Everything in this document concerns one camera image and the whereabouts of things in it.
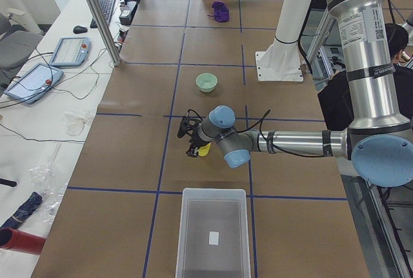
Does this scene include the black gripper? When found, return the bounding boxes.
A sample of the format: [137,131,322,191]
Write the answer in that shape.
[186,127,209,157]

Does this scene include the yellow plastic cup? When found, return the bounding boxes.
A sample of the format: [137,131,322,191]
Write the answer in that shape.
[197,143,211,157]

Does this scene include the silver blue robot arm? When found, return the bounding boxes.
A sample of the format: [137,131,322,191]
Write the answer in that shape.
[177,0,412,187]

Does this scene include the clear plastic storage box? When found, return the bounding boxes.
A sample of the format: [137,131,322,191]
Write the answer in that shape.
[175,188,251,277]

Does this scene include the black box device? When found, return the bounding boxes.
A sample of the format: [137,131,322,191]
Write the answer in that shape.
[119,1,137,26]

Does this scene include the mint green bowl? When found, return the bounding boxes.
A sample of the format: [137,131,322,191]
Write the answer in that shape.
[196,73,217,93]

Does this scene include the crumpled white tissue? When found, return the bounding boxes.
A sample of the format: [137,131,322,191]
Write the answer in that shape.
[64,111,94,136]

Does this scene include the purple cloth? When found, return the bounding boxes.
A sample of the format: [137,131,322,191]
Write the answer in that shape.
[209,1,230,23]

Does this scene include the seated person in black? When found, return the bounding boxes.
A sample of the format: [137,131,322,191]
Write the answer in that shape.
[317,23,413,131]

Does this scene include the far teach pendant tablet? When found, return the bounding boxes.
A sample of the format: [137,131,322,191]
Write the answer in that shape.
[49,37,91,68]

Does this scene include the teach pendant tablet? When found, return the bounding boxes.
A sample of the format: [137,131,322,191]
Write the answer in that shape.
[4,63,64,104]
[49,37,91,68]

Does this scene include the crumpled clear plastic wrap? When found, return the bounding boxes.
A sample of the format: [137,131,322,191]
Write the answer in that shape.
[29,163,67,224]

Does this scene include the black computer mouse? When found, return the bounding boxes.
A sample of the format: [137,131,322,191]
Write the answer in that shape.
[73,25,88,34]

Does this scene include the black keyboard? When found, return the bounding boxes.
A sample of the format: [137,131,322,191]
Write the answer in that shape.
[98,0,117,25]

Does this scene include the near teach pendant tablet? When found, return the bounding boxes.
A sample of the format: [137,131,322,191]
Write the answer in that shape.
[4,63,64,104]

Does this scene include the folded dark blue umbrella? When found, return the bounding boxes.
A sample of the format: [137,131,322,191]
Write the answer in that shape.
[1,192,43,230]

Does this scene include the grey office chair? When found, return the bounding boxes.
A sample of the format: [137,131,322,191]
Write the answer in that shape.
[1,14,43,91]

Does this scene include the red cylinder bottle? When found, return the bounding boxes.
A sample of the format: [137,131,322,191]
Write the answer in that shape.
[1,228,46,255]

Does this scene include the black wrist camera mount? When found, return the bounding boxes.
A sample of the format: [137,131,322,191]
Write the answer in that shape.
[177,115,199,138]

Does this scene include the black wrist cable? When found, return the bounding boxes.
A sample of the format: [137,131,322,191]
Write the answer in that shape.
[234,108,272,134]

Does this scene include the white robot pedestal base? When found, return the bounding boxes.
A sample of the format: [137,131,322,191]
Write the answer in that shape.
[256,0,311,82]

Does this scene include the aluminium frame post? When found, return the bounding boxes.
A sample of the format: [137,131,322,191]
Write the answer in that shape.
[86,0,121,66]

